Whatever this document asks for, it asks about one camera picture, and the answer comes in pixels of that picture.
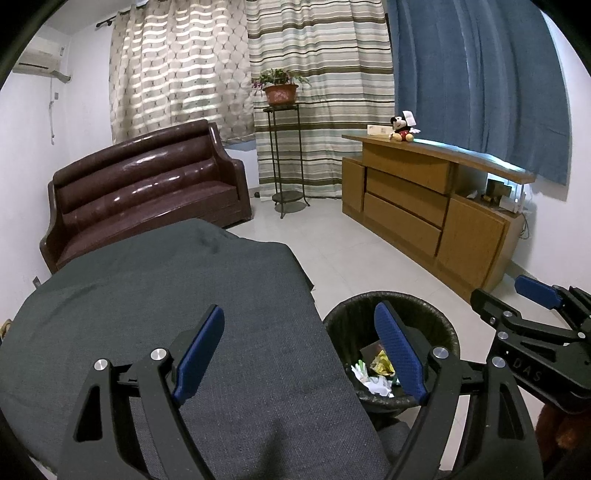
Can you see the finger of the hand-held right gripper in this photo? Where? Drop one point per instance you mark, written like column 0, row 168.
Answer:
column 485, row 304
column 538, row 290

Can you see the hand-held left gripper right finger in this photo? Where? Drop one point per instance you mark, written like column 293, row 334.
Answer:
column 399, row 350

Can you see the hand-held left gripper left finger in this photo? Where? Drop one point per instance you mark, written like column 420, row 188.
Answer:
column 201, row 355

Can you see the yellow snack wrapper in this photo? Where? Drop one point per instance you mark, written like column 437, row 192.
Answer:
column 383, row 364

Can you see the green white wrapper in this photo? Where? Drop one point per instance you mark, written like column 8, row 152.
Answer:
column 369, row 383

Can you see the black plastic bin liner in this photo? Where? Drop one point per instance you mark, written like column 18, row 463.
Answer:
column 351, row 337

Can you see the black wicker trash bin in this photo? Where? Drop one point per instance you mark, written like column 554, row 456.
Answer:
column 351, row 304

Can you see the person's right forearm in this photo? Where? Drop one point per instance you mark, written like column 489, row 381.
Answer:
column 563, row 438

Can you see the wooden cabinet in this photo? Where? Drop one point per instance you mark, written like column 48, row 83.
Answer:
column 475, row 244

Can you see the white router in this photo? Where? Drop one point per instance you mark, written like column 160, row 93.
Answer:
column 513, row 204

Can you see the small dark box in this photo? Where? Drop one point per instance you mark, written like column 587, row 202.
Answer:
column 496, row 188

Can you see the brown leather sofa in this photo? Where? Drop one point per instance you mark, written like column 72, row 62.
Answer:
column 138, row 194

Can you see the black metal plant stand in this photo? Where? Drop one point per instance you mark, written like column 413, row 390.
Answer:
column 288, row 198

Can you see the mouse plush toy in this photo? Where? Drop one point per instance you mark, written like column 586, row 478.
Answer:
column 402, row 131

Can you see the beige tissue box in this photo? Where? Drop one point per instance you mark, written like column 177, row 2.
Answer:
column 378, row 130

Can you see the blue curtain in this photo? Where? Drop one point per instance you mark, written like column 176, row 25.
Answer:
column 475, row 78

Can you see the potted plant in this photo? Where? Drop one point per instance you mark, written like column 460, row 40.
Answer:
column 280, row 93

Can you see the striped curtain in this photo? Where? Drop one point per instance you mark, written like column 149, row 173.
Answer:
column 323, row 69

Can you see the beige patterned curtain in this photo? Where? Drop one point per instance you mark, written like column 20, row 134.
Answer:
column 184, row 69

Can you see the white air conditioner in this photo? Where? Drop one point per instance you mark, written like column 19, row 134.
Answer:
column 39, row 60

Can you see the black curtain rod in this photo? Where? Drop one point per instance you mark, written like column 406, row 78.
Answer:
column 107, row 9

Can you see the air conditioner wall pipe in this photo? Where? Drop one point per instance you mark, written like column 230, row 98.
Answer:
column 52, row 115

